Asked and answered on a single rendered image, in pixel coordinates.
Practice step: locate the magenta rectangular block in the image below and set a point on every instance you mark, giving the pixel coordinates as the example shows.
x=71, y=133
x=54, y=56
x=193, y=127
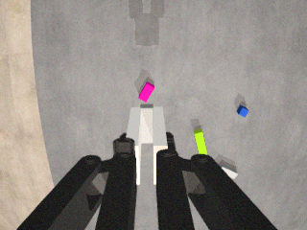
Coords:
x=146, y=91

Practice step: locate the lime green rod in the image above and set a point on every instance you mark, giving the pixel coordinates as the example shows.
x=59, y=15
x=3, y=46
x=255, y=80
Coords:
x=200, y=141

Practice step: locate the small blue cube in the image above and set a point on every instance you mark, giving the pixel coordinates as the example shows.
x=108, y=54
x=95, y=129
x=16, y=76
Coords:
x=243, y=111

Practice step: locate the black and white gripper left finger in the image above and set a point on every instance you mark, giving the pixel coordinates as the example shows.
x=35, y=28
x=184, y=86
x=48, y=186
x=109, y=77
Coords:
x=75, y=199

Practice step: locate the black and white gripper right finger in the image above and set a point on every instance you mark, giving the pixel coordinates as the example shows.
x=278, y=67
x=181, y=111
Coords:
x=221, y=203

